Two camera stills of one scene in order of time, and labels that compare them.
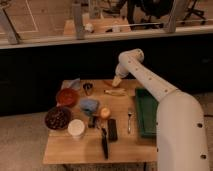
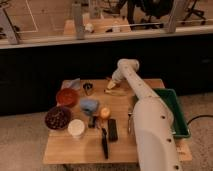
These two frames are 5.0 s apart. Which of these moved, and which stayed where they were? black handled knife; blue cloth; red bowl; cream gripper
Moved: cream gripper
Stayed: black handled knife; blue cloth; red bowl
